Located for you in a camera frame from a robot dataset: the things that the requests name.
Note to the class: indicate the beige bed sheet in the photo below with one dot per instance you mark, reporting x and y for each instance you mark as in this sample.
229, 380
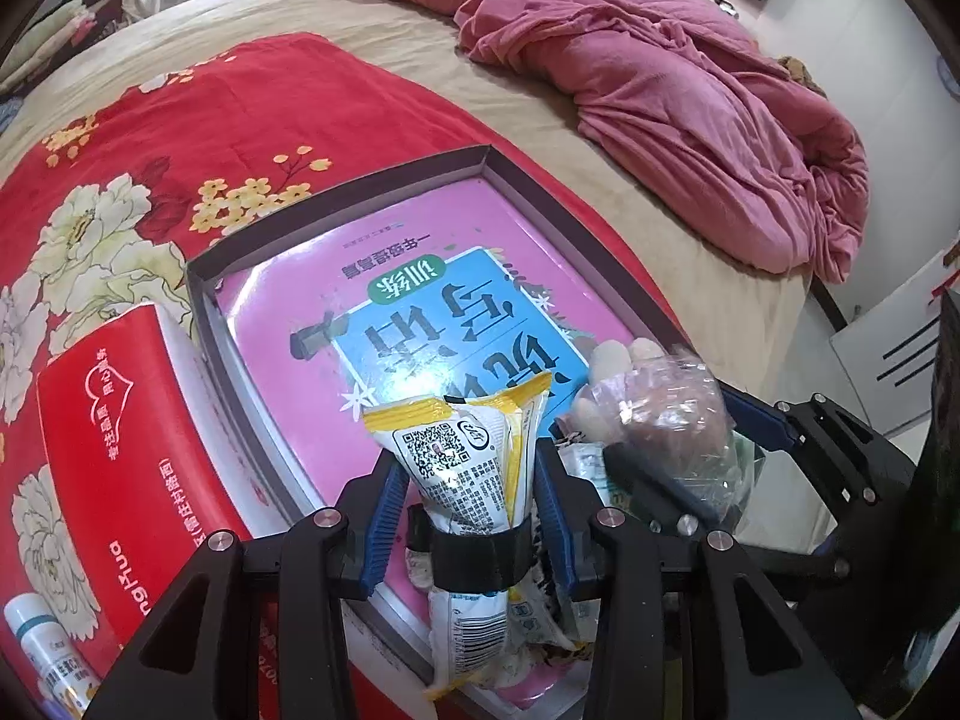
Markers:
375, 22

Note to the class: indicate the red tissue box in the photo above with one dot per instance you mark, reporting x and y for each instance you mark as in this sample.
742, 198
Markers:
135, 465

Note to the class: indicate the yellow white snack packet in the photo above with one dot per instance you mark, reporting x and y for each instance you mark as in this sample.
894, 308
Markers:
457, 465

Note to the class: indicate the dark bed frame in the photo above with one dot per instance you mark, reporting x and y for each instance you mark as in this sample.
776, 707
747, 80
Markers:
829, 304

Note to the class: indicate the dark shallow box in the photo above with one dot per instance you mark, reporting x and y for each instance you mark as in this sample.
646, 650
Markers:
337, 216

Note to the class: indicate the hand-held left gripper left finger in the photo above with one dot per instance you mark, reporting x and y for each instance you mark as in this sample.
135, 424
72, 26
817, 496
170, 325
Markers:
382, 532

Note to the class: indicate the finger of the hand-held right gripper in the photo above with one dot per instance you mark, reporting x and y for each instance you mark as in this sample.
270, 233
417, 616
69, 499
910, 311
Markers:
757, 420
660, 499

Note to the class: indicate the pink face mask pack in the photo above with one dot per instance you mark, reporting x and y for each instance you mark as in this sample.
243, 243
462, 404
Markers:
667, 420

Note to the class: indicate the red floral blanket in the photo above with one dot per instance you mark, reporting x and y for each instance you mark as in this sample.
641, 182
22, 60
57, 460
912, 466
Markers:
187, 112

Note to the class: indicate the pink duvet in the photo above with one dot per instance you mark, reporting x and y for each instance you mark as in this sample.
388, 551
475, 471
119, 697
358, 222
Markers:
637, 90

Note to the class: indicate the white board with black lines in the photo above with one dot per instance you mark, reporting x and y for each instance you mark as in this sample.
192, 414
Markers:
870, 390

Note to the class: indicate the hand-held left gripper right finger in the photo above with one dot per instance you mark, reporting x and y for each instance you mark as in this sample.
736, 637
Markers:
556, 525

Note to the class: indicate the brown plush toy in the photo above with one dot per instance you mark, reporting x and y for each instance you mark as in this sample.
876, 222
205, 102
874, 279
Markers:
799, 73

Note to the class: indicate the white medicine bottle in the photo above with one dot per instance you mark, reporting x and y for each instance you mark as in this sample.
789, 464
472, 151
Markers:
45, 645

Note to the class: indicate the stack of folded clothes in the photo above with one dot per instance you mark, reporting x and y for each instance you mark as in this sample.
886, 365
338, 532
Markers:
52, 30

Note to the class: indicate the pink blue book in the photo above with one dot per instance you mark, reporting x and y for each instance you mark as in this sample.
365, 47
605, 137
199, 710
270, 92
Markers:
300, 300

